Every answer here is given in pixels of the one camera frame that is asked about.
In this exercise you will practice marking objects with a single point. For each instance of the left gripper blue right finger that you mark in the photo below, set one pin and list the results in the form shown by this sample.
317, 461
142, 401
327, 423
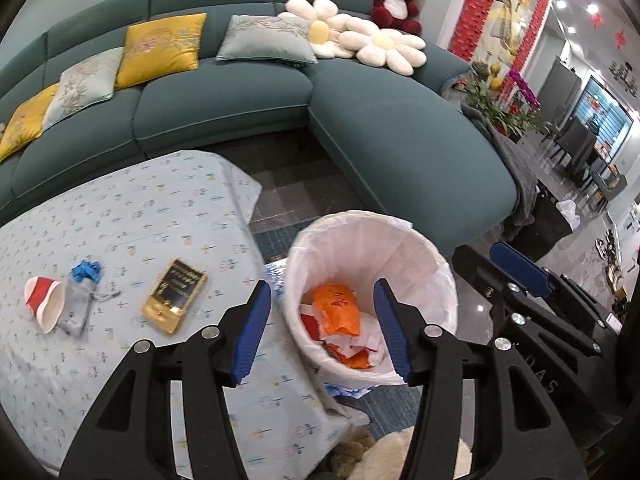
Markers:
387, 309

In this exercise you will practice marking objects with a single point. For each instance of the orange plastic bag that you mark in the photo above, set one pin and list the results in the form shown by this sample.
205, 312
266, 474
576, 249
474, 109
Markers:
336, 310

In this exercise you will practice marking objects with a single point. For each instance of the white lined trash bin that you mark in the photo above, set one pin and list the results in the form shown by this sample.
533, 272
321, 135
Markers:
357, 248

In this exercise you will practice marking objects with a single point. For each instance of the red white paper cup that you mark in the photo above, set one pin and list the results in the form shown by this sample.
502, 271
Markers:
45, 298

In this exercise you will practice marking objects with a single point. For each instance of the grey drawstring pouch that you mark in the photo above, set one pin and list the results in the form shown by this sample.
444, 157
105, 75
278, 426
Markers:
78, 302

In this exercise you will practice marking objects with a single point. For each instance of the blue crumpled glove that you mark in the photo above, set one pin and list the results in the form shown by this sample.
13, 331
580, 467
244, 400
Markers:
87, 270

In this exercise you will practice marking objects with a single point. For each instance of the floral light blue tablecloth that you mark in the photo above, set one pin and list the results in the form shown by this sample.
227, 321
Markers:
156, 251

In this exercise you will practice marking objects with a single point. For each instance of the grey cushion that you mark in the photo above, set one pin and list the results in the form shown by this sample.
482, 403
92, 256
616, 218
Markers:
267, 38
88, 82

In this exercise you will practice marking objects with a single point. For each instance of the yellow cushion left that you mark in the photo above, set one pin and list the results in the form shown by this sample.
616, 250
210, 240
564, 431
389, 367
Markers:
25, 124

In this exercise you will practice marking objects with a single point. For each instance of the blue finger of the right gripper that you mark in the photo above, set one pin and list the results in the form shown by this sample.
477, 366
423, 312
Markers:
523, 272

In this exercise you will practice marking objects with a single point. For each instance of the grey cushion left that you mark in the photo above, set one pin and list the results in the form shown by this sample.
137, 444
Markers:
88, 82

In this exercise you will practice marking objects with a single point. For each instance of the grey blanket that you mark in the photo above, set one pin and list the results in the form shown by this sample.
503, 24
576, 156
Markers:
517, 164

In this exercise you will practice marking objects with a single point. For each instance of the white flower pillow inner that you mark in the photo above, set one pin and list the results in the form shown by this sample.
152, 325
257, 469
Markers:
326, 24

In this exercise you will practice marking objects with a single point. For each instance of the yellow cushion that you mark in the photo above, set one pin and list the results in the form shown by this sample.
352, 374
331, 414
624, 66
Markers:
25, 124
159, 48

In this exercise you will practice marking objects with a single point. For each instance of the grey cushion right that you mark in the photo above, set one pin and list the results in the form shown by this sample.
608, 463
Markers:
267, 38

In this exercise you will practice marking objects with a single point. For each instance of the white flower pillow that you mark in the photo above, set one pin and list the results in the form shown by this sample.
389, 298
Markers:
326, 24
401, 53

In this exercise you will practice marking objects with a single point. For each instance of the potted flower plant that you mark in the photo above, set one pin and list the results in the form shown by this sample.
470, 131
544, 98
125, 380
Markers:
507, 102

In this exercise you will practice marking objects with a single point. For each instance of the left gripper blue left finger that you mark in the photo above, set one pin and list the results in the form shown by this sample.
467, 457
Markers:
254, 320

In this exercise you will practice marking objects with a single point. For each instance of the gold black cigarette box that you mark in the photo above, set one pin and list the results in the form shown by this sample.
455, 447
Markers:
171, 297

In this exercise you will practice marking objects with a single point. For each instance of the white flower pillow outer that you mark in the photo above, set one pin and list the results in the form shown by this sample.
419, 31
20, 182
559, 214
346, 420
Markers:
401, 53

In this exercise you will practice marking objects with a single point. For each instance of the yellow cushion centre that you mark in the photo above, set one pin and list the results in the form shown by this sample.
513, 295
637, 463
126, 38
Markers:
159, 48

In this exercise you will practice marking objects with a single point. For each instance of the white tissue pile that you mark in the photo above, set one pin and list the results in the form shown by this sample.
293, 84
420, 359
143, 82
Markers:
360, 353

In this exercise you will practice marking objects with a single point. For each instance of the dark green sectional sofa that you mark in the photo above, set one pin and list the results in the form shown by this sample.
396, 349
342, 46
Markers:
406, 150

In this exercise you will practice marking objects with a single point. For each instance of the red gold wall decoration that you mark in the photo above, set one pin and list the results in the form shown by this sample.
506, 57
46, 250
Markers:
498, 36

